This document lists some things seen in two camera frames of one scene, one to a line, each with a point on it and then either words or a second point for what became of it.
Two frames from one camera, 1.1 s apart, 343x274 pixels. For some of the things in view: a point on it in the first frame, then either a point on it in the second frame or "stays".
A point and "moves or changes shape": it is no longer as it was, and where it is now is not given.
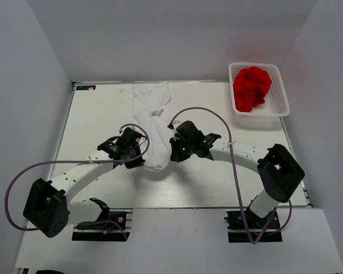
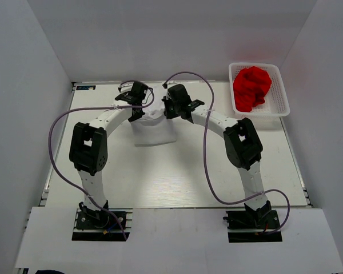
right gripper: [176, 156] → [167, 101]
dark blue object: [48, 272] stays
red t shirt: [250, 85] stays
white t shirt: [151, 110] moves or changes shape
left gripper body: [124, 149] → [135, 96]
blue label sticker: [85, 87] stays
